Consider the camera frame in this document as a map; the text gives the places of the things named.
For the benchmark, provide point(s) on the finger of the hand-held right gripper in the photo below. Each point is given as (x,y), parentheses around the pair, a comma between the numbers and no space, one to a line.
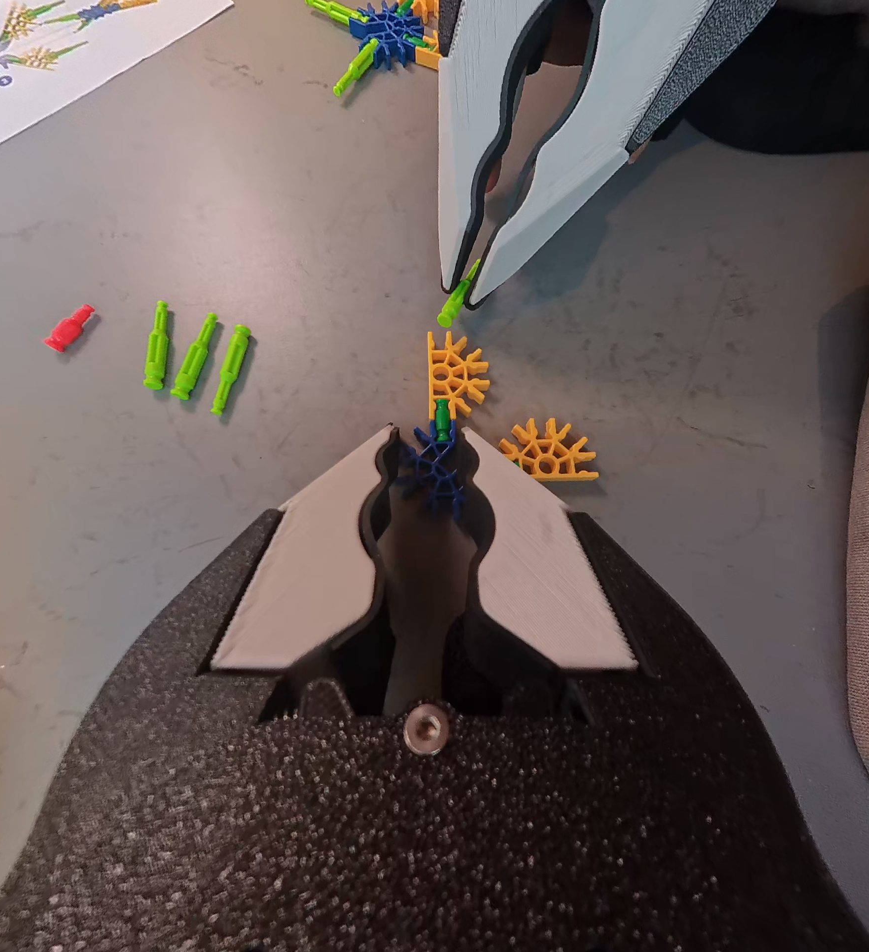
(471,97)
(613,89)

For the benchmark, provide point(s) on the red short toy rod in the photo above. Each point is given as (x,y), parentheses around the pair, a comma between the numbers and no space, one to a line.
(68,329)

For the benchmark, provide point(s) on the grey desk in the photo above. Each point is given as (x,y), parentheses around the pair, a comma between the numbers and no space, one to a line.
(702,335)

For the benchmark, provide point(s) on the person's right hand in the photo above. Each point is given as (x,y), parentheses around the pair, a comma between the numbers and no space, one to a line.
(564,37)

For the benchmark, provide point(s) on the printed instruction sheet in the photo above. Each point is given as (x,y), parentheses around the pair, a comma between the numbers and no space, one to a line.
(107,44)

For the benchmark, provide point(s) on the dark green short toy rod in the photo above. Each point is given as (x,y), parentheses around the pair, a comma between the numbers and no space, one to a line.
(442,420)

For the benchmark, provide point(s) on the yellow toy connector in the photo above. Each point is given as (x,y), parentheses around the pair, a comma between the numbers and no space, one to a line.
(568,474)
(435,372)

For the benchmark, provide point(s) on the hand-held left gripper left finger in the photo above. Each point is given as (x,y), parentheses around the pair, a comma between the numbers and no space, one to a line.
(308,587)

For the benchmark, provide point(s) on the light green toy rod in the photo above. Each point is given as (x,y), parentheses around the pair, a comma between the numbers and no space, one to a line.
(156,349)
(194,361)
(230,368)
(450,305)

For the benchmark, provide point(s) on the assembled toy model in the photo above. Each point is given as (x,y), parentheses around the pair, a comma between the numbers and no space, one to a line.
(386,30)

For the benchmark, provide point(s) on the blue toy connector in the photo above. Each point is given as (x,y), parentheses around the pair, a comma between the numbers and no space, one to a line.
(434,467)

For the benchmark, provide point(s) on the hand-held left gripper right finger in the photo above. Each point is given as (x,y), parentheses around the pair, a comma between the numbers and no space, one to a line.
(546,587)

